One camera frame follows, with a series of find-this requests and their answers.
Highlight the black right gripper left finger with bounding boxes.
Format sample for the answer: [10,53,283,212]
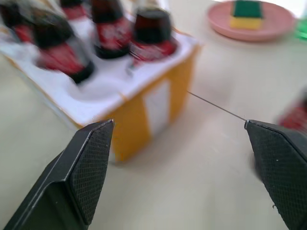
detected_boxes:
[3,119,115,230]

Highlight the pink plate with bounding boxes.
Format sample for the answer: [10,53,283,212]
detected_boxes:
[207,0,296,42]

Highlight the yellow crate with white insert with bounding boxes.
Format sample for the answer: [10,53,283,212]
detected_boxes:
[0,11,202,165]

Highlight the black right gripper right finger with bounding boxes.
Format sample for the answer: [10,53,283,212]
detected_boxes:
[243,119,307,230]

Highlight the green plastic object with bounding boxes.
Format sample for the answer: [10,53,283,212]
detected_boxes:
[294,18,307,41]

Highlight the cola bottle with red label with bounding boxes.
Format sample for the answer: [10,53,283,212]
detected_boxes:
[0,2,36,44]
[31,9,95,84]
[128,7,179,67]
[90,0,132,60]
[275,88,307,135]
[59,0,91,21]

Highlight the yellow sponge with green top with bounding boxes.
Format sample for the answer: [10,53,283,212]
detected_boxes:
[229,0,264,31]

